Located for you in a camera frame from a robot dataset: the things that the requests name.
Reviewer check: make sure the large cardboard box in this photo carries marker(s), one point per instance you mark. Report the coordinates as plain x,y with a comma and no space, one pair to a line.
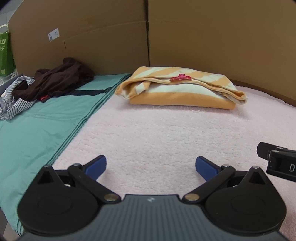
219,41

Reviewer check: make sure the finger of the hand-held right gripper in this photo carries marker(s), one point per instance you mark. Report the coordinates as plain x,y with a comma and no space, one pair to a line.
263,150

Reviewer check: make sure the pink fleece blanket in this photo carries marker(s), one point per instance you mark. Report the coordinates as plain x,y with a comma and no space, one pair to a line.
161,134

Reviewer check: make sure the dark brown garment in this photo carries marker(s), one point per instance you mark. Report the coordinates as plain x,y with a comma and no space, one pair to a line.
57,78

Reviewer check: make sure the blue white striped shirt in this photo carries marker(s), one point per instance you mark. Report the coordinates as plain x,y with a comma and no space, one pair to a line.
13,106

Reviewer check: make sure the orange striped garment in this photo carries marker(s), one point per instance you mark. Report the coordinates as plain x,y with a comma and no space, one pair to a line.
180,92

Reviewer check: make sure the teal sheet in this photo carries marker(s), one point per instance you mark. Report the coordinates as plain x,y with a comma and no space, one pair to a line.
46,129

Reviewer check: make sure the cardboard box small label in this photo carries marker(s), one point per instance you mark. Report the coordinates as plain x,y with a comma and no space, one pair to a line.
97,34

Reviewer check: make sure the white basket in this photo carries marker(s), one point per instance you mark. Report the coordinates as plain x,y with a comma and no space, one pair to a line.
9,77

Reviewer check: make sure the small white shipping label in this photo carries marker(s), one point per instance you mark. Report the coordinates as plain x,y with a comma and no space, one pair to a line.
53,34

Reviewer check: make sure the green paper bag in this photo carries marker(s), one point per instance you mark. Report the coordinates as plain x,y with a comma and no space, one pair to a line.
5,53

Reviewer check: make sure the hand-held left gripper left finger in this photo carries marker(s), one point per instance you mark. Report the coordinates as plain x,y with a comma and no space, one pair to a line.
97,166

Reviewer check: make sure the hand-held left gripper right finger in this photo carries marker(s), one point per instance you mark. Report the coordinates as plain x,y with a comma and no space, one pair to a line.
204,168

